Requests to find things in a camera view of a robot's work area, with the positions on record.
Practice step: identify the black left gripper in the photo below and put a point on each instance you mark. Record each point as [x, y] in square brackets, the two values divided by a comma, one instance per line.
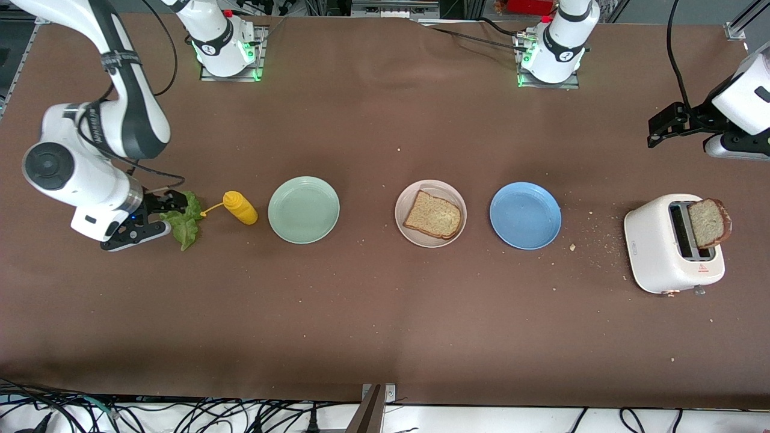
[701, 115]

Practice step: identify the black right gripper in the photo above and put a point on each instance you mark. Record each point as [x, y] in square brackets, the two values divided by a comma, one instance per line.
[156, 202]

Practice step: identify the green lettuce leaf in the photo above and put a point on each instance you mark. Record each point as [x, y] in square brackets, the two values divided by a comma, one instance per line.
[187, 231]

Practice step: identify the yellow squeeze bottle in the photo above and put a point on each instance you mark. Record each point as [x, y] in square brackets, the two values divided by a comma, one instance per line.
[242, 208]

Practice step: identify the brown bread slice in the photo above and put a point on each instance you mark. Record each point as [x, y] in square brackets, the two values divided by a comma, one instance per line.
[433, 215]
[708, 222]

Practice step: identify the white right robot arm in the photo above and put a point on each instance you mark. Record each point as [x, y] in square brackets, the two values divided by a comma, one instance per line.
[66, 174]

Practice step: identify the green round plate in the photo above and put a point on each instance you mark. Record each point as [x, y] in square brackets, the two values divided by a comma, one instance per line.
[304, 210]

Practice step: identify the blue round plate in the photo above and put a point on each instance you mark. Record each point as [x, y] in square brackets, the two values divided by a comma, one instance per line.
[525, 215]

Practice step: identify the beige round plate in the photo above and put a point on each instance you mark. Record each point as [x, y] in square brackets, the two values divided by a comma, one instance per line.
[409, 198]

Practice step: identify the white two-slot toaster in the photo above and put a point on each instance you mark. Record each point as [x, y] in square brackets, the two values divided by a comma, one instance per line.
[652, 252]

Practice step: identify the red box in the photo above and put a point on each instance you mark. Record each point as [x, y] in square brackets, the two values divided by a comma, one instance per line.
[529, 6]

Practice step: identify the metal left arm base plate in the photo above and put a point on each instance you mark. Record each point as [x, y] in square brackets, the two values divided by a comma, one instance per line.
[571, 84]

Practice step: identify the aluminium frame profile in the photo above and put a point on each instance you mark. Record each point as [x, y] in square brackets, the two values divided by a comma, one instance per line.
[735, 30]

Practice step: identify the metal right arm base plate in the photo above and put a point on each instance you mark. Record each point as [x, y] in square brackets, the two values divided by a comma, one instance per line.
[207, 75]

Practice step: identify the metal table bracket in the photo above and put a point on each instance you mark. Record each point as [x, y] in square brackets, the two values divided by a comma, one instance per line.
[370, 415]

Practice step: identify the grey metal rail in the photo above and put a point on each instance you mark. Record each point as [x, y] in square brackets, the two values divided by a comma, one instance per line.
[391, 9]

